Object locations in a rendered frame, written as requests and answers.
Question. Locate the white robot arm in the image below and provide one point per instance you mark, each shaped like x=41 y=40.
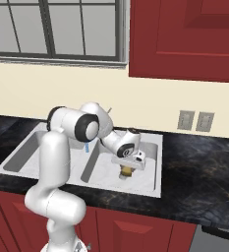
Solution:
x=53 y=170

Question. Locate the grey wall socket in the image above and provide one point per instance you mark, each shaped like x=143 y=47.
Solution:
x=205 y=122
x=186 y=120

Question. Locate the blue water stream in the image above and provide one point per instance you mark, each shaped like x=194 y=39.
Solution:
x=87 y=147

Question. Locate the grey dishwasher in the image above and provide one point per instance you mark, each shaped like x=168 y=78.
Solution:
x=214 y=241

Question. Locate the red base cupboard door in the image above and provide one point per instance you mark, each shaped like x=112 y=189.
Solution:
x=142 y=233
x=8 y=223

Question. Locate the red wall cupboard door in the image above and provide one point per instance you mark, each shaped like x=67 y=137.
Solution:
x=184 y=39

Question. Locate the yellow sponge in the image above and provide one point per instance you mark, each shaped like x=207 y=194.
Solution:
x=127 y=171

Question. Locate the grey framed window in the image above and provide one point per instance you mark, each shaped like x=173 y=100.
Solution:
x=53 y=29

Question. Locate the grey tap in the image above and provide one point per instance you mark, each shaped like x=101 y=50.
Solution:
x=109 y=110

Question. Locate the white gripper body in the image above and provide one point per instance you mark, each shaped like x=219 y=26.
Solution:
x=129 y=163

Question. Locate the steel double sink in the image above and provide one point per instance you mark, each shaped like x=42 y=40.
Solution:
x=27 y=157

